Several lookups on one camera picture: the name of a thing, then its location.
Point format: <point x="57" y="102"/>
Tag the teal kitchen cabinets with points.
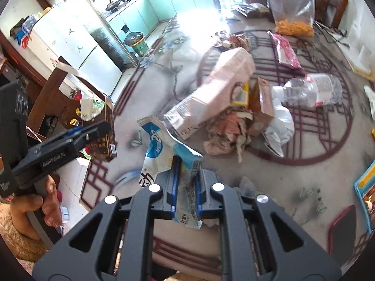
<point x="140" y="16"/>

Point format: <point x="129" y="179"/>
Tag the torn paper pile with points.
<point x="228" y="132"/>

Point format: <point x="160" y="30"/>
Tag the dark brown drink carton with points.
<point x="99" y="117"/>

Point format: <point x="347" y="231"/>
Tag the pink strawberry milk carton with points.
<point x="214" y="94"/>

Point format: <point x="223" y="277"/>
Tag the dark wooden chair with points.
<point x="51" y="101"/>

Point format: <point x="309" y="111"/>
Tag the white refrigerator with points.
<point x="60" y="33"/>

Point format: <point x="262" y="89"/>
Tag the clear crushed plastic bottle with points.
<point x="313" y="90"/>

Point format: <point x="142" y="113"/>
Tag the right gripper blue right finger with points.
<point x="199" y="193"/>

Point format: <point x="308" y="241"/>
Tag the white power strip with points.
<point x="340" y="39"/>

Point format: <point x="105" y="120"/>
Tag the dark snack package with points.
<point x="253" y="10"/>

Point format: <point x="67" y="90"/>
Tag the brown cardboard box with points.
<point x="260" y="103"/>

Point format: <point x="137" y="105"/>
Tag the wooden chair at far side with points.
<point x="330" y="12"/>

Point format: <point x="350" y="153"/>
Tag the green kitchen trash bin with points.
<point x="136" y="41"/>

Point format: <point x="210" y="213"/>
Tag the blue framed picture book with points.
<point x="364" y="187"/>

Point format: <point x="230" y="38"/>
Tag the brown paper wrapper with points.
<point x="234" y="41"/>

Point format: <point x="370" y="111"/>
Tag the clear bag of orange snacks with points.
<point x="293" y="17"/>

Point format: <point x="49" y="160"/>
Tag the pink Pocky wrapper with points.
<point x="285" y="53"/>

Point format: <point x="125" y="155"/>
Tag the blue white snack bag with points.
<point x="157" y="163"/>

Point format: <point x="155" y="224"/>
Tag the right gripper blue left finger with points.
<point x="172" y="185"/>

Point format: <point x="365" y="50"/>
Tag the red phone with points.
<point x="342" y="236"/>

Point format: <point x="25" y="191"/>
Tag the yellow snack box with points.
<point x="239" y="94"/>

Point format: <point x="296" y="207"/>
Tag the black wok on stove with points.
<point x="113" y="5"/>

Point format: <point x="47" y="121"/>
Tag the person's left hand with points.
<point x="20" y="205"/>

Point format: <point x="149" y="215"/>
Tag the white plastic bag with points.
<point x="280" y="130"/>

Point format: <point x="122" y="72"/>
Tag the white tissue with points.
<point x="370" y="94"/>

